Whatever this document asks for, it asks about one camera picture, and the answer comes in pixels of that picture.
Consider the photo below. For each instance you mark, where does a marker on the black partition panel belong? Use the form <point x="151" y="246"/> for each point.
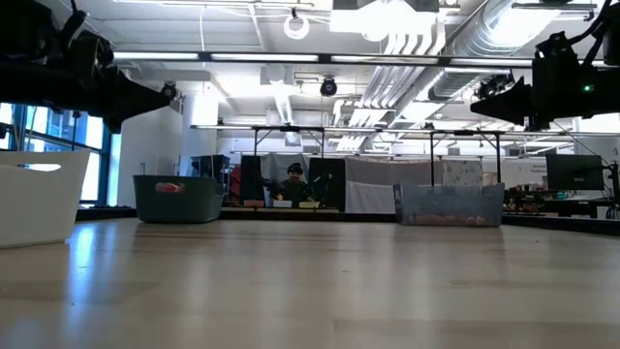
<point x="334" y="184"/>

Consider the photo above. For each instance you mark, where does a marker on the black monitor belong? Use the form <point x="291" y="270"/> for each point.
<point x="574" y="172"/>

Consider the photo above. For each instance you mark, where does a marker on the overhead LED light bar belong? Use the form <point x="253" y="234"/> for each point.
<point x="266" y="57"/>

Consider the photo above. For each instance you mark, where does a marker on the person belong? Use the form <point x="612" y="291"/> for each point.
<point x="293" y="189"/>

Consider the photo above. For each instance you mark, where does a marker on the translucent grey plastic basket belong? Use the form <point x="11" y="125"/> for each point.
<point x="450" y="201"/>

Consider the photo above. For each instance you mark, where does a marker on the yellow bench item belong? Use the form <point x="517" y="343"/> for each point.
<point x="309" y="204"/>

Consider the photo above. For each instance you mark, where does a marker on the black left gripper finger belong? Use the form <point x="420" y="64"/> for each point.
<point x="143" y="99"/>

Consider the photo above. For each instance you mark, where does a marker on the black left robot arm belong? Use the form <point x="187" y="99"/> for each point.
<point x="24" y="87"/>

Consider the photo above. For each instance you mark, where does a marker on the black overhead rig frame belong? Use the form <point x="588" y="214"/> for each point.
<point x="465" y="132"/>
<point x="290" y="129"/>

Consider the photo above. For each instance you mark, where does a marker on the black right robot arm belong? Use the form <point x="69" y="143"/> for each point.
<point x="605" y="92"/>

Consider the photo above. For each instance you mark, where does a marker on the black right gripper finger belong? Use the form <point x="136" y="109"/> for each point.
<point x="508" y="104"/>

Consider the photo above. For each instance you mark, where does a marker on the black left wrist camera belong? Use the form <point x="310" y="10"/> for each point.
<point x="89" y="51"/>

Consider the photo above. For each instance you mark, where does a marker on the silver ventilation duct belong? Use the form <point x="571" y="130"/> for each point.
<point x="484" y="34"/>

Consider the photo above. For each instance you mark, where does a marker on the window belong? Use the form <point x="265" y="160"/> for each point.
<point x="63" y="126"/>

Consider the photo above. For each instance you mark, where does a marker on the dark teal plastic basket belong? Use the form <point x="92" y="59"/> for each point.
<point x="194" y="203"/>

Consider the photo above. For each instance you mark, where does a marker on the white plastic basket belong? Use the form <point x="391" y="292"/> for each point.
<point x="43" y="208"/>

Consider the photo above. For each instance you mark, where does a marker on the orange bench item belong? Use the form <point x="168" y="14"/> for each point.
<point x="254" y="203"/>

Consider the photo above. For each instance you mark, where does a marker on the white bench item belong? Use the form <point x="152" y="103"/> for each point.
<point x="282" y="203"/>

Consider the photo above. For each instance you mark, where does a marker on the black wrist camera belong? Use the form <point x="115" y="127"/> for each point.
<point x="89" y="51"/>
<point x="552" y="48"/>

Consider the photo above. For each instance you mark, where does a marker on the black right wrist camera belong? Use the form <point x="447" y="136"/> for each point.
<point x="552" y="48"/>

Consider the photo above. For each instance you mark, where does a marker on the black aluminium table frame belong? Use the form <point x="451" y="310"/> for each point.
<point x="310" y="217"/>

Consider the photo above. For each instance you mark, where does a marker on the black ceiling camera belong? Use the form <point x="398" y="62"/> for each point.
<point x="328" y="87"/>
<point x="169" y="91"/>

